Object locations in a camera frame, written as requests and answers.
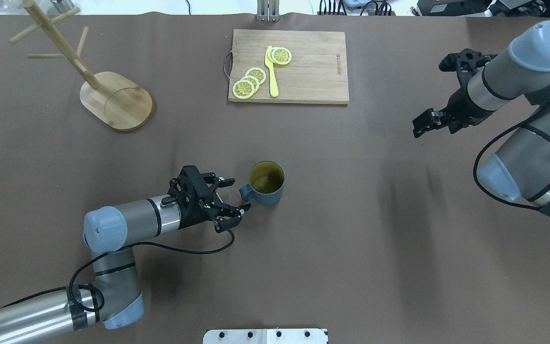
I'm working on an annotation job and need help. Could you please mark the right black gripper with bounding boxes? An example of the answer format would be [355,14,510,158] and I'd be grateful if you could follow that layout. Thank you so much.
[412,87,493,139]

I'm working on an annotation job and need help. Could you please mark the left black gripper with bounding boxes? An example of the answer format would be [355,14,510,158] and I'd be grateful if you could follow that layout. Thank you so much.
[168,165,252,233]

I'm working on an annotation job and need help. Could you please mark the blue mug yellow inside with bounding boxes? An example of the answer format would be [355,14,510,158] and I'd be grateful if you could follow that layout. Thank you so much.
[239,161,286,205]

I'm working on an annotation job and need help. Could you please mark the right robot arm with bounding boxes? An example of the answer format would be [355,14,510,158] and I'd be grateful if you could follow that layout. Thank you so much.
[412,20,550,217]

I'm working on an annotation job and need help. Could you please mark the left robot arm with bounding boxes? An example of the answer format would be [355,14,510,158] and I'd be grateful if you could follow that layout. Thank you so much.
[0,165,251,344]

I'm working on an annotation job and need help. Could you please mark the wooden cup storage rack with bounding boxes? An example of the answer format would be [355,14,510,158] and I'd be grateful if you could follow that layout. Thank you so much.
[9,0,154,131]

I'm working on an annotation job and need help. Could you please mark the lemon slice far right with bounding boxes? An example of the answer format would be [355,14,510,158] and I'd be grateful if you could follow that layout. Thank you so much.
[232,78,256,99]

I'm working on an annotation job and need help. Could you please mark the bamboo cutting board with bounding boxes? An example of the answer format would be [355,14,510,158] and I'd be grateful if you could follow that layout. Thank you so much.
[228,29,349,105]

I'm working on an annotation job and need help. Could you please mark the lemon slice middle right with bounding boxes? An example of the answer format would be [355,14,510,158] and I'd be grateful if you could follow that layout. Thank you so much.
[241,75,260,91]

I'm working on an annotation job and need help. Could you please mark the yellow plastic knife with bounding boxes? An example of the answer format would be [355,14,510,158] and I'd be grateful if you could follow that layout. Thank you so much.
[264,45,279,98]

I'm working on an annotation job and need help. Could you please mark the lemon slice top left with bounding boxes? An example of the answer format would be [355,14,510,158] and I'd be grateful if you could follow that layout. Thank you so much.
[273,46,292,65]

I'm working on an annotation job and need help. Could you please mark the lemon slice under left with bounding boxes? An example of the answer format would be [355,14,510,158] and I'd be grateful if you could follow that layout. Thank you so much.
[265,46,277,65]

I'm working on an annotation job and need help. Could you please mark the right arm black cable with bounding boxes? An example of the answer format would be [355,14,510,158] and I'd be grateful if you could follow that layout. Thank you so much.
[474,119,543,211]

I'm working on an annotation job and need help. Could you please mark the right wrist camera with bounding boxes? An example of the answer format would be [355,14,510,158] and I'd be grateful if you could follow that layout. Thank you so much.
[438,48,497,73]

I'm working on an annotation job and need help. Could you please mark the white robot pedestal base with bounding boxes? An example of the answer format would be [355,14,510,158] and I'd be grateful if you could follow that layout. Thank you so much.
[202,328,329,344]

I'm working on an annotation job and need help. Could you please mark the aluminium frame post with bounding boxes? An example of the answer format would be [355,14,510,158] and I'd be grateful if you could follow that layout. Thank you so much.
[257,0,281,22]

